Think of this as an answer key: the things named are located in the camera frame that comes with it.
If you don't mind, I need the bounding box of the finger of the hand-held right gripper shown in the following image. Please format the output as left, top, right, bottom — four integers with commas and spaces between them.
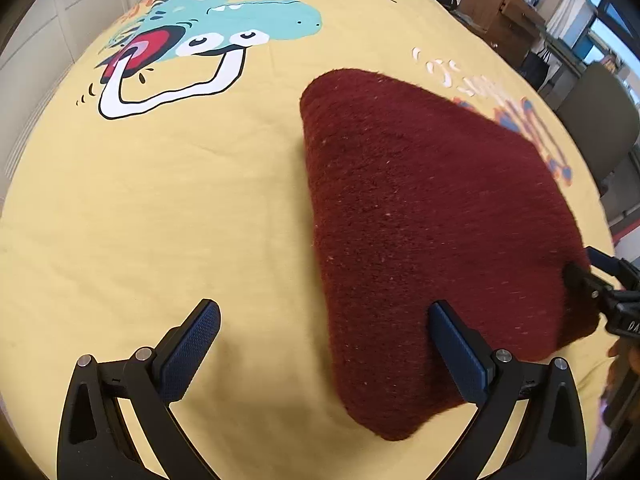
564, 262, 616, 311
585, 246, 640, 291

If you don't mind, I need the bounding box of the black shopping bag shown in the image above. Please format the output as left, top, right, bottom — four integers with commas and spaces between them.
520, 50, 551, 92

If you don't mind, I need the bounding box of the dark red knit sweater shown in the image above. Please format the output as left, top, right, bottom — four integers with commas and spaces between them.
300, 67, 601, 442

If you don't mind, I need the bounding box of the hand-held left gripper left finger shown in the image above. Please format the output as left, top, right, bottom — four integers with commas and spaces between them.
56, 299, 222, 480

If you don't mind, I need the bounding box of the person's right hand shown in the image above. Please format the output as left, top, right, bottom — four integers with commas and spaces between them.
607, 336, 640, 363

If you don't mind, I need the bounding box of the brown cardboard box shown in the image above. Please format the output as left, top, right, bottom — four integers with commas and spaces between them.
457, 0, 547, 68

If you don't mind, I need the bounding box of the white wardrobe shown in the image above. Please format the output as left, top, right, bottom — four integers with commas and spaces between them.
0, 0, 151, 181

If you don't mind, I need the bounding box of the yellow printed cartoon blanket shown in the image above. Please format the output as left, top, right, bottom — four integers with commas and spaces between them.
0, 0, 618, 480

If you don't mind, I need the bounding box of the grey chair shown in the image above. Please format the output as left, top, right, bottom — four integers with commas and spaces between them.
540, 62, 640, 221

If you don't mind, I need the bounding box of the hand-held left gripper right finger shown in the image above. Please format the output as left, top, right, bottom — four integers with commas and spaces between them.
426, 300, 587, 480

